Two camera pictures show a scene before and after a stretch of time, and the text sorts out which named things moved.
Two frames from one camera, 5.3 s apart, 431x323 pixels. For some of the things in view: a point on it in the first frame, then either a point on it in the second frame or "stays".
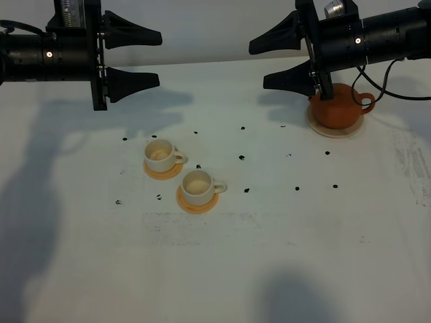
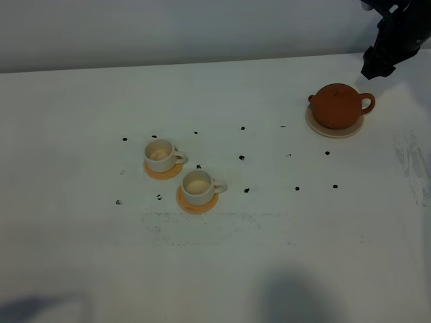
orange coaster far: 161,175 stays
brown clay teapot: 341,112 stays
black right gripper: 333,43 → 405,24
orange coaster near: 194,209 stays
